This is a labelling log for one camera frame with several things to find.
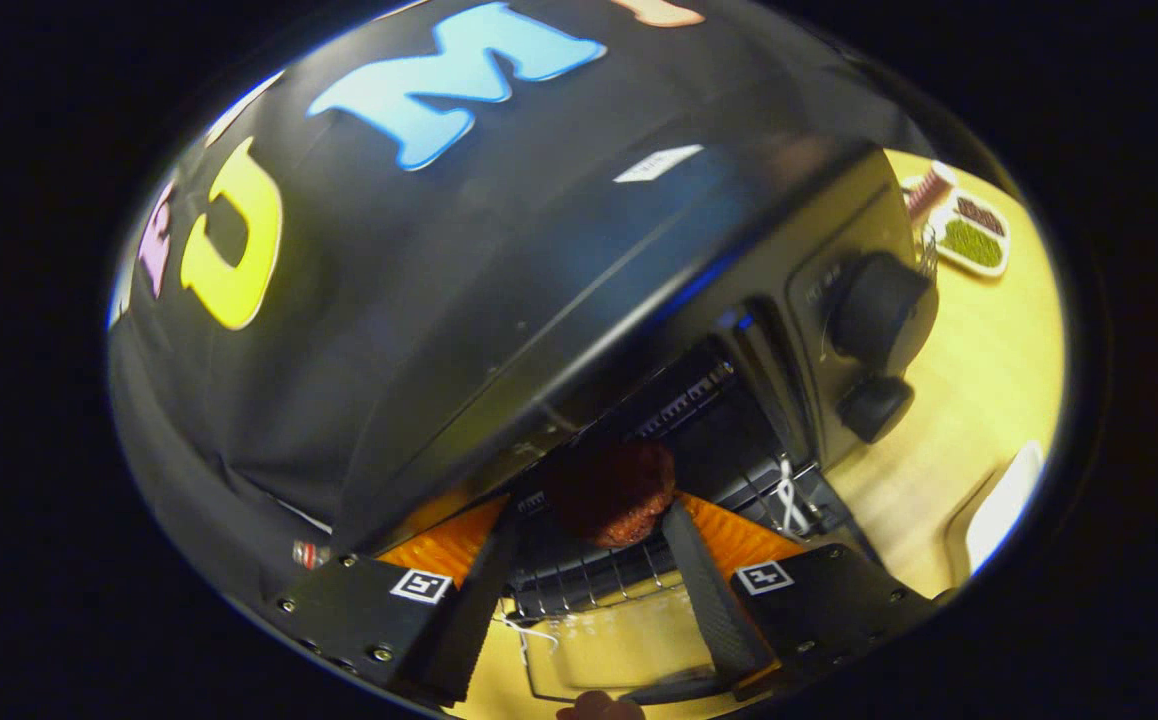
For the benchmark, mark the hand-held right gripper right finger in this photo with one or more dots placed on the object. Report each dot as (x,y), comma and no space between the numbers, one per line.
(719,600)

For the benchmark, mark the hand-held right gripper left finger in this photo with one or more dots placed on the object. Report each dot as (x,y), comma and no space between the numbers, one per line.
(479,610)

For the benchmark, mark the brown meat patty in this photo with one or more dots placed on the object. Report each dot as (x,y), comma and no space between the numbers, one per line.
(614,495)

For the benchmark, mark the black electric oven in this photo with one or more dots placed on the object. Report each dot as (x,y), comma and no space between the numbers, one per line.
(639,250)

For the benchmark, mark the green vegetable food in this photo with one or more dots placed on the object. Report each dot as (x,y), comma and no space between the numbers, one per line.
(972,243)

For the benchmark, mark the striped red meat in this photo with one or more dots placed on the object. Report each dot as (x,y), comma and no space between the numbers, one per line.
(929,190)

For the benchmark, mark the dark brown food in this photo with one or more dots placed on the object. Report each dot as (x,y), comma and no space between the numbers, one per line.
(981,215)

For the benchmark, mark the white food tray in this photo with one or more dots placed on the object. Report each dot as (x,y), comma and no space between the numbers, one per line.
(1004,510)

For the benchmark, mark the clear plastic bottle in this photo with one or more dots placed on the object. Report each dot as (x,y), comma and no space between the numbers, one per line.
(311,554)

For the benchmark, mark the black backdrop cloth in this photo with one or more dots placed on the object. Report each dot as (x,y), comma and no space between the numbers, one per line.
(289,400)

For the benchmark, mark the white compartment tray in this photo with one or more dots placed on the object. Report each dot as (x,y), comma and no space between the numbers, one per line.
(1001,268)

